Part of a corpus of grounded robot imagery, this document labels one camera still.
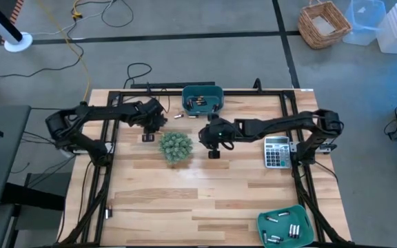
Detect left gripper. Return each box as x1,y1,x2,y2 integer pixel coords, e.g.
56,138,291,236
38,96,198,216
138,101,168,143

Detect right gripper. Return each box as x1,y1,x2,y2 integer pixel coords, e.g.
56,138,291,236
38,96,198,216
200,114,236,159

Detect green succulent in grey pot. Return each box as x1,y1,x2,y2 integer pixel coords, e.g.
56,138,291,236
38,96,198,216
157,132,194,163

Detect dark teal plastic bin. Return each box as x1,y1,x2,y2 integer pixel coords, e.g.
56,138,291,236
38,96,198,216
181,85,225,117

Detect grey desk calculator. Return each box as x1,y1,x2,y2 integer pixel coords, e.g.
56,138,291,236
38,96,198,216
263,136,292,169

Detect light green plastic bin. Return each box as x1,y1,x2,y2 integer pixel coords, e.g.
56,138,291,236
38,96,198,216
256,205,316,248

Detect black desk foot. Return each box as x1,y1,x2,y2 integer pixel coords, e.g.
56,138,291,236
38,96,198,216
0,182,65,211

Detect wicker basket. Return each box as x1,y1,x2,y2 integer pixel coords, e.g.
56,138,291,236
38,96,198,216
297,0,353,50

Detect pole stand with round base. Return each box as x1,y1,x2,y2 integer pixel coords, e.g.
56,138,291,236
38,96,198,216
0,0,34,53

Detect clear plastic tub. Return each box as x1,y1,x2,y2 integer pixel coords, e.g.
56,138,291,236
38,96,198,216
342,0,387,46

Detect yellow cable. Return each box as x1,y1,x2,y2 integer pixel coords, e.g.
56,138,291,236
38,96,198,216
37,0,92,118

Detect black floor cable loop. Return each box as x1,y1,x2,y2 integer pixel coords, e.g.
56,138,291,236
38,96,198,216
101,0,134,29

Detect long black floor cable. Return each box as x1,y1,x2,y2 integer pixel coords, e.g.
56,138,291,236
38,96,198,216
0,20,85,79

